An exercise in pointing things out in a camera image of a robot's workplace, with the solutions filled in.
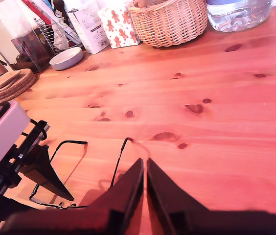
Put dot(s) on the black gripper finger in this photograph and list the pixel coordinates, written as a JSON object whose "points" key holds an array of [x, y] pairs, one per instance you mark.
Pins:
{"points": [[167, 195], [42, 169], [128, 191], [3, 208]]}

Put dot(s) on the black thin-framed glasses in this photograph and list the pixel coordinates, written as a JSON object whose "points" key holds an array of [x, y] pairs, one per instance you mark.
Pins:
{"points": [[76, 142]]}

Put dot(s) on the round cork coaster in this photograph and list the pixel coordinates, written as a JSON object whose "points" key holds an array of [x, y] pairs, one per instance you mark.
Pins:
{"points": [[24, 80], [6, 78], [18, 95]]}

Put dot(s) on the white printed carton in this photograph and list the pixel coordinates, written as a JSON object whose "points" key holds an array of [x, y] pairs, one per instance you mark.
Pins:
{"points": [[89, 29]]}

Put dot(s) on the gingerbread print tissue box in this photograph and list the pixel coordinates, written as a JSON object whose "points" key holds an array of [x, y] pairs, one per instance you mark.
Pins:
{"points": [[118, 27]]}

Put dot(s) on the large clear water bottle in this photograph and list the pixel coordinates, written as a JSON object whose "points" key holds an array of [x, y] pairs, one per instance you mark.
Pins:
{"points": [[238, 17]]}

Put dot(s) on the black clip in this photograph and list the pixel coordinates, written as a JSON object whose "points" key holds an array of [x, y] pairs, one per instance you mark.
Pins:
{"points": [[58, 7]]}

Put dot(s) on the gripper pale camera box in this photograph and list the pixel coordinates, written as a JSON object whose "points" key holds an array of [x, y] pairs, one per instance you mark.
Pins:
{"points": [[3, 137]]}

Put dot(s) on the grey shallow dish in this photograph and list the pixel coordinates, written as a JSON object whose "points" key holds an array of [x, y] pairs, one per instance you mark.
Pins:
{"points": [[65, 58]]}

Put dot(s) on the clear jar dark contents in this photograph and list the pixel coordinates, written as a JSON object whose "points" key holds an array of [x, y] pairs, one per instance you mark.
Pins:
{"points": [[30, 54]]}

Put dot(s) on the red packet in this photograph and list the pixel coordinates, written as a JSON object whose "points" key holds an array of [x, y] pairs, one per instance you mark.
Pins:
{"points": [[34, 9]]}

